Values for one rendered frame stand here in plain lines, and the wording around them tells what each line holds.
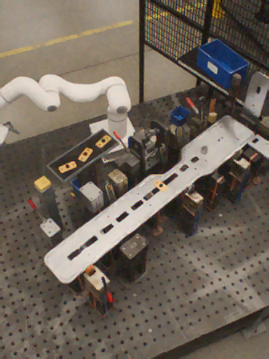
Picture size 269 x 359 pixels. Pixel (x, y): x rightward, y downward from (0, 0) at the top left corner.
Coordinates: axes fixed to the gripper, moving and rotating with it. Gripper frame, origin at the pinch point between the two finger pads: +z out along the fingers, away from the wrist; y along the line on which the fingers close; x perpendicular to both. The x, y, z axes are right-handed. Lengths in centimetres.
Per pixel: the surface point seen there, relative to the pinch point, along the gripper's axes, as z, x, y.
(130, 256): 74, 60, 10
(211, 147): 100, 8, -48
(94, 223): 55, 41, 9
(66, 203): 42.6, -3.2, 22.1
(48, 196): 29.1, 35.7, 8.9
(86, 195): 45, 40, -1
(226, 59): 96, -41, -99
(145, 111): 68, -59, -43
